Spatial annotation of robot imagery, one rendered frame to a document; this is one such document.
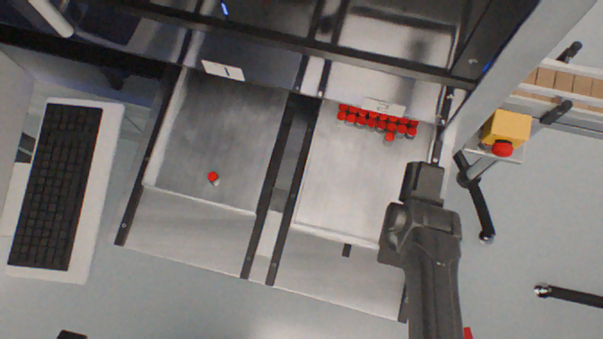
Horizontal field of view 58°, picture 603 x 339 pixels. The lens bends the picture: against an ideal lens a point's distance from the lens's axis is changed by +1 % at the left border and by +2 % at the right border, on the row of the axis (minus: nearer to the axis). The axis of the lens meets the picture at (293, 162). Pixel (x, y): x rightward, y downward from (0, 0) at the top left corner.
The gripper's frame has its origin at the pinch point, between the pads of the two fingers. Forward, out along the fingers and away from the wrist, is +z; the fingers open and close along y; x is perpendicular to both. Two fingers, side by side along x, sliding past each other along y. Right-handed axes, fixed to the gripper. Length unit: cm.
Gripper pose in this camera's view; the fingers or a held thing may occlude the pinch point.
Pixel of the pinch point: (395, 240)
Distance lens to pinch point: 98.8
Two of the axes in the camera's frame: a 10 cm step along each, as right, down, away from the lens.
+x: -9.7, -2.3, 1.1
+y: 2.5, -9.4, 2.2
